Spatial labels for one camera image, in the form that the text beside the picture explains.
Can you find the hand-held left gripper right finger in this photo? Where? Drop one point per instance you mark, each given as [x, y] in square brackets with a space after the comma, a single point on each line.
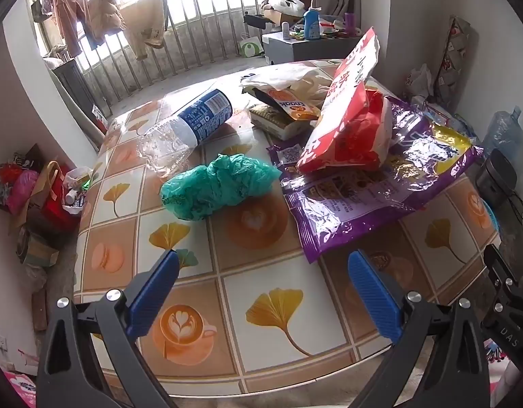
[374, 297]

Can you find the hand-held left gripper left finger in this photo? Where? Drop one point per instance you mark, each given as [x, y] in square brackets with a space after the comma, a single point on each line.
[155, 293]

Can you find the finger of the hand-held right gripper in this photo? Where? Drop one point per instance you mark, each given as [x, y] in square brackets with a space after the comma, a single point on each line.
[501, 270]

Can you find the purple snack bag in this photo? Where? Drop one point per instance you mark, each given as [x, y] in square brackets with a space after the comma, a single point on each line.
[371, 195]

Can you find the green plastic bag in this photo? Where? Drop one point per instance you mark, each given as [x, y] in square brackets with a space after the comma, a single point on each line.
[219, 185]

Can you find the red and white snack bag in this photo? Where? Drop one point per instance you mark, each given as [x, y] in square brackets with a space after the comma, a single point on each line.
[350, 127]

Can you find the clear bottle with blue label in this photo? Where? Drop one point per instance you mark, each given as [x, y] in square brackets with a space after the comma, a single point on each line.
[202, 112]

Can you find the small box of biscuits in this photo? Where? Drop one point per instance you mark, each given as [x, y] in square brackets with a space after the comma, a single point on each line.
[274, 122]

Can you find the orange snack packet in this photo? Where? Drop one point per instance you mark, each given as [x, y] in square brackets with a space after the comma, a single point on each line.
[291, 104]

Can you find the cream plastic bag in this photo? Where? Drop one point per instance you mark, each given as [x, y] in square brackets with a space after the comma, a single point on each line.
[287, 76]

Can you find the pink patterned cloth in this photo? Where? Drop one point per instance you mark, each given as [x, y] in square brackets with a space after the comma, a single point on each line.
[503, 374]

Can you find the dark grey rice cooker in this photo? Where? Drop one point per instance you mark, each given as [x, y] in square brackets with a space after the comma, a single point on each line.
[497, 178]

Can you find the white bag of bottles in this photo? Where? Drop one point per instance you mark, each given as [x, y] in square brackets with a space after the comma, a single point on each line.
[76, 191]

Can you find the large blue water jug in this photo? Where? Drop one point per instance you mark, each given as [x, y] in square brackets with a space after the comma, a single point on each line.
[501, 134]

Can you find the pink printed packet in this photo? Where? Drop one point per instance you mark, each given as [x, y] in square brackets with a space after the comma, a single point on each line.
[21, 391]

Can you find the pile of food packets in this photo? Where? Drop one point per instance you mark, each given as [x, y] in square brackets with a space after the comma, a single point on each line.
[439, 112]

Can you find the pink plastic bag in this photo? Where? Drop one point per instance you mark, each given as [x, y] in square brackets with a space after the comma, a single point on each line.
[21, 189]

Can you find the white plastic bag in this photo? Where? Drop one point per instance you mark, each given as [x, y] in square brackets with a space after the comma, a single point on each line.
[418, 80]
[287, 5]

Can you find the dark wooden board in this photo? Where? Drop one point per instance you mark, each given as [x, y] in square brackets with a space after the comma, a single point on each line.
[74, 93]

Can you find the long patterned box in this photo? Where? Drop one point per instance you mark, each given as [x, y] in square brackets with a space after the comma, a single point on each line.
[452, 59]

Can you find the grey cabinet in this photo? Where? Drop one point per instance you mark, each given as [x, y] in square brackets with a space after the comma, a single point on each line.
[287, 49]

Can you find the green and white paper bag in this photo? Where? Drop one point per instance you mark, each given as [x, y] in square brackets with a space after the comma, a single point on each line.
[250, 46]

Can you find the beige hanging cloth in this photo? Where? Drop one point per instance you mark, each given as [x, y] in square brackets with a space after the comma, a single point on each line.
[144, 25]

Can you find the pile of colourful small items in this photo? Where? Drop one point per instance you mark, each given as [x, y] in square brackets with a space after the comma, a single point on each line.
[333, 29]

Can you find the purple cup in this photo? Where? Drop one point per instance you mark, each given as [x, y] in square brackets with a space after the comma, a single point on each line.
[349, 23]

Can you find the blue detergent bottle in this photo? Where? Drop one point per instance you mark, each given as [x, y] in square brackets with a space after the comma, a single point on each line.
[312, 23]

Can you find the small white bottle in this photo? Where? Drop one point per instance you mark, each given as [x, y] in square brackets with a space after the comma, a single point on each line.
[286, 29]

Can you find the peach puffer jacket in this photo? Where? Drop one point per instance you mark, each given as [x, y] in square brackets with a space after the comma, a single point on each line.
[106, 8]

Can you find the pink hanging garment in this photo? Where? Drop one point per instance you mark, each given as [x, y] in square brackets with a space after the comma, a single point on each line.
[70, 17]

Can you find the cardboard box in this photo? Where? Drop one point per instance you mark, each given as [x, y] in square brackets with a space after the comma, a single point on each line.
[278, 17]

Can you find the white wall socket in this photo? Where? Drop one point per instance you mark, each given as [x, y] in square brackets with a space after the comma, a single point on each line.
[2, 343]

